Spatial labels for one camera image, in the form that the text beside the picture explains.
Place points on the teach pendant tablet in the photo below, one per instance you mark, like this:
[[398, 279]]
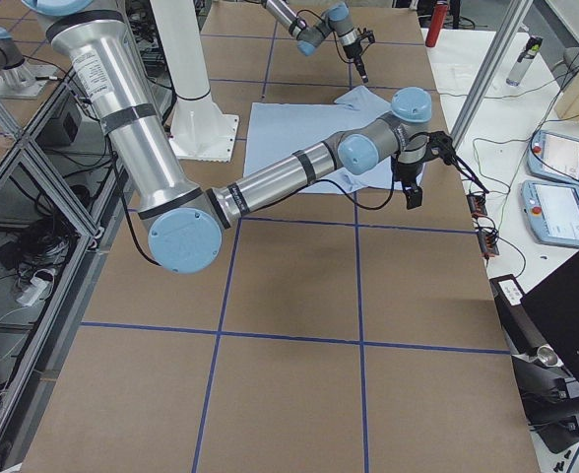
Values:
[[554, 156], [552, 212]]

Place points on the far teach pendant tablet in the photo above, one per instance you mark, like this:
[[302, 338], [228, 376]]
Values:
[[554, 156]]

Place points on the small electronics board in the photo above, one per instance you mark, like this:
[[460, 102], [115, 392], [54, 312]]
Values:
[[484, 226]]

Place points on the aluminium frame rack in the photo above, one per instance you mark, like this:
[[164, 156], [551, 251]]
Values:
[[60, 202]]

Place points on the light blue t-shirt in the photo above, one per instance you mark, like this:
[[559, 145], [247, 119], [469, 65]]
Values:
[[277, 130]]

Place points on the red cylinder bottle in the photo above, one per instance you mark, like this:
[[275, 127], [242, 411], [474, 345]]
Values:
[[439, 13]]

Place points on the aluminium frame post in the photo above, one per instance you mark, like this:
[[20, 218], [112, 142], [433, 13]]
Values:
[[501, 41]]

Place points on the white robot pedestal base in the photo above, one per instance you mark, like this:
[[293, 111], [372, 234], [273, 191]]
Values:
[[199, 130]]

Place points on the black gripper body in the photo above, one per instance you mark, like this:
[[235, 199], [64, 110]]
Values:
[[353, 50], [408, 172]]

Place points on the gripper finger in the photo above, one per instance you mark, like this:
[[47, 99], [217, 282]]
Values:
[[360, 69], [414, 196]]

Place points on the clear water bottle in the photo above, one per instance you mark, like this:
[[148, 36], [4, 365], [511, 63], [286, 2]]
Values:
[[524, 61]]

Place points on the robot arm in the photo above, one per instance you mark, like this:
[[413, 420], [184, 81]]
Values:
[[185, 223], [336, 21]]

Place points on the near teach pendant tablet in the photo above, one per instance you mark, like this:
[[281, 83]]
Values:
[[552, 212]]

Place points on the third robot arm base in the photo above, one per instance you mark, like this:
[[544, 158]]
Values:
[[18, 78]]

